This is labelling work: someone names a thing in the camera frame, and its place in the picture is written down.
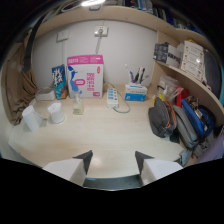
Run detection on white paper towel roll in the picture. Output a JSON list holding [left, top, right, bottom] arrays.
[[21, 105, 45, 132]]

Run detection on grey bag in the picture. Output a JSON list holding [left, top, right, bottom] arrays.
[[172, 104, 201, 150]]

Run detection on grey orange pouch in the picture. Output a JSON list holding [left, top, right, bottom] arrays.
[[147, 97, 177, 139]]

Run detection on clear small pump bottle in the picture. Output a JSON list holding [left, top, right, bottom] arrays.
[[72, 92, 85, 116]]

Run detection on blue bag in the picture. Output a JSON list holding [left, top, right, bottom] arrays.
[[180, 98, 217, 143]]

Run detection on red packet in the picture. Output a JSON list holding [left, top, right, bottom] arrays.
[[175, 87, 190, 108]]

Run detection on white flat tissue pack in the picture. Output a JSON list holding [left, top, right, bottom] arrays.
[[34, 87, 57, 102]]

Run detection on blue white pen holder box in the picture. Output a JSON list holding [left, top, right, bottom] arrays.
[[124, 83, 148, 102]]

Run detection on white power strip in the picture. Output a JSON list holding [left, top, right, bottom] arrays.
[[106, 87, 120, 110]]

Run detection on clear plastic bag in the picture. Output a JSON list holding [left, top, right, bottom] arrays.
[[156, 75, 184, 101]]

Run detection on blue drink carton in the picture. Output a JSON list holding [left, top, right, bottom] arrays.
[[51, 64, 70, 101]]

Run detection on wooden shelf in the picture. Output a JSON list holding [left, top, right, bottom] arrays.
[[31, 4, 224, 128]]

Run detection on pink white tissue box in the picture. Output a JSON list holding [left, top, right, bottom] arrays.
[[66, 54, 105, 99]]

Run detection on brown curtain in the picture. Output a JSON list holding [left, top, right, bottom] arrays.
[[1, 39, 38, 126]]

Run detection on white red boxes stack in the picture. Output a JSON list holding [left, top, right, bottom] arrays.
[[176, 40, 205, 83]]

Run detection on black white box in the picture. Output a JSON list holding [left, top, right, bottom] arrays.
[[153, 42, 182, 69]]

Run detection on black strap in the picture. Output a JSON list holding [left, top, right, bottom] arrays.
[[22, 13, 47, 74]]

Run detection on white wall switch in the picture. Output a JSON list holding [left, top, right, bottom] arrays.
[[56, 29, 71, 43]]

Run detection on white wall socket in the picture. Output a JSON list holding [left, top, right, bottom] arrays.
[[93, 25, 109, 38]]

